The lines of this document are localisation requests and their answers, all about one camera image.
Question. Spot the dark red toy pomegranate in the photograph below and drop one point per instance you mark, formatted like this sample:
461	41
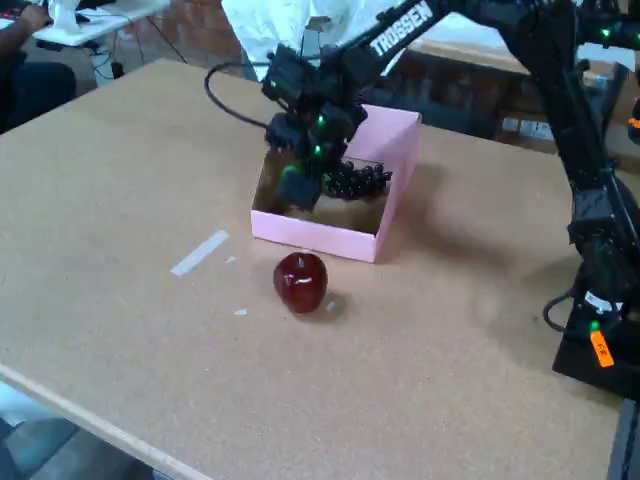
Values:
300	282

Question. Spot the person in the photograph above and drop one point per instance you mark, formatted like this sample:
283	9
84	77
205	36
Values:
35	95

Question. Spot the white desk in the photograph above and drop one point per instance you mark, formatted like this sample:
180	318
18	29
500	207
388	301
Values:
110	20

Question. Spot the white labelled box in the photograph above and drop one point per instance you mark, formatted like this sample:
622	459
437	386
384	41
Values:
525	129

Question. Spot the white crumpled cloth sheet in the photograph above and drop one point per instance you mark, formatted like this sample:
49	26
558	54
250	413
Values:
260	30

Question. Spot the long white tape strip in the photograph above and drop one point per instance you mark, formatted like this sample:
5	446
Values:
199	253

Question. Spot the wooden workbench with grey leg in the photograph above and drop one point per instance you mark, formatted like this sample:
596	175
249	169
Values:
475	55

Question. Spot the pink cardboard box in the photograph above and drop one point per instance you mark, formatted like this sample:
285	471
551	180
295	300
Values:
320	237

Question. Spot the black toy grapes bunch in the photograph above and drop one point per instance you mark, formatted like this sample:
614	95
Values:
360	180

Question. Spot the person's hand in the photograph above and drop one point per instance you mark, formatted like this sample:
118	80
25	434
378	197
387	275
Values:
35	15

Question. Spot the small black camera box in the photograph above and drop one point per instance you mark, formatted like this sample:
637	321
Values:
285	72

